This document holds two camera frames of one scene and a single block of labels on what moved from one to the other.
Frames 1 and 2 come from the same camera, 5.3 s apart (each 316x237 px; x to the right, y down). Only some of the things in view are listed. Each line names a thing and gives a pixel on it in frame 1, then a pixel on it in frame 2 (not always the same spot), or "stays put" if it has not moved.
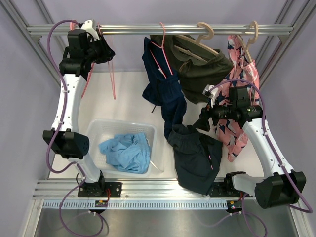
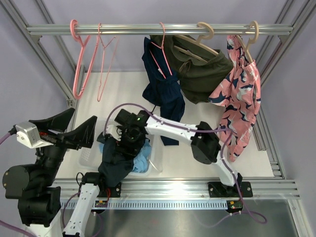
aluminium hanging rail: x=172 y=29 stays put
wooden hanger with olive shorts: x=198 y=42 stays put
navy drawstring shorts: x=162 y=87 stays put
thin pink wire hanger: x=161 y=48 stays put
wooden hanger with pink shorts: x=249 y=41 stays put
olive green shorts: x=200 y=68 stays put
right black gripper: x=203 y=123 → x=122 y=145
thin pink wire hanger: x=114 y=96 → x=101 y=63
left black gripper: x=106 y=54 → x=82 y=135
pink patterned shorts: x=240 y=71 stays put
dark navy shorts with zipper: x=197 y=158 → x=114 y=167
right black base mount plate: x=224 y=189 stays put
